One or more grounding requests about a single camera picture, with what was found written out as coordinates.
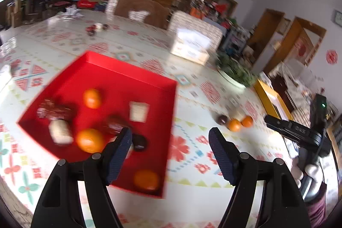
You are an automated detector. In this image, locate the small pink white cake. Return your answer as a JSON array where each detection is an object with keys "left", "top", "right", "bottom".
[{"left": 129, "top": 101, "right": 149, "bottom": 122}]

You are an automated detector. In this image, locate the wooden door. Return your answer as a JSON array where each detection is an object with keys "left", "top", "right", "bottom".
[{"left": 251, "top": 9, "right": 285, "bottom": 71}]

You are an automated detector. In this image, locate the red round wall decoration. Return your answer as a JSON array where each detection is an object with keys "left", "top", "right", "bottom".
[{"left": 325, "top": 50, "right": 338, "bottom": 65}]

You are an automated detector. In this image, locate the person's right hand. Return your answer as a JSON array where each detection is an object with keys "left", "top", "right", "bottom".
[{"left": 291, "top": 157, "right": 325, "bottom": 187}]

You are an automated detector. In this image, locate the yellow gold box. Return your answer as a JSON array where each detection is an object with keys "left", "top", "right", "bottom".
[{"left": 253, "top": 78, "right": 294, "bottom": 122}]

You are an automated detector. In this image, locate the person's right forearm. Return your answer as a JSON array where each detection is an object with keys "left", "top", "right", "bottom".
[{"left": 305, "top": 182, "right": 329, "bottom": 228}]

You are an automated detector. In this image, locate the white pink round cake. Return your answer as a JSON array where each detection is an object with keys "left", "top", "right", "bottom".
[{"left": 49, "top": 120, "right": 74, "bottom": 144}]

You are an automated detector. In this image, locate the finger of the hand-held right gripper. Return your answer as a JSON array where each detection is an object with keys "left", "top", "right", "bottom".
[{"left": 264, "top": 114, "right": 294, "bottom": 139}]

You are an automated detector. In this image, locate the plate of green vegetables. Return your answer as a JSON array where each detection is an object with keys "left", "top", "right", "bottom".
[{"left": 215, "top": 53, "right": 257, "bottom": 88}]

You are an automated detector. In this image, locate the red box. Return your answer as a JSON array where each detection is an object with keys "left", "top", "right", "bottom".
[{"left": 16, "top": 50, "right": 178, "bottom": 199}]

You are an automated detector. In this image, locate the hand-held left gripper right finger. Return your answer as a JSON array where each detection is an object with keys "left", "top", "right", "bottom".
[{"left": 208, "top": 127, "right": 312, "bottom": 228}]

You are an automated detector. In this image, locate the patterned tablecloth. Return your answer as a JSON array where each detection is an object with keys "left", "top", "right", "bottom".
[{"left": 0, "top": 7, "right": 302, "bottom": 228}]

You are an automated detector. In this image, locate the white cardboard box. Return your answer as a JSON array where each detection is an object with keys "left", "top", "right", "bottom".
[{"left": 170, "top": 10, "right": 223, "bottom": 66}]

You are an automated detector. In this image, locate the wooden chair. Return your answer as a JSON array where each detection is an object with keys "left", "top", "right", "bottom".
[{"left": 114, "top": 0, "right": 171, "bottom": 29}]

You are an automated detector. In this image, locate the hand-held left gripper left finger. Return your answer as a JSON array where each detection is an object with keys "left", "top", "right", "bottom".
[{"left": 31, "top": 127, "right": 133, "bottom": 228}]

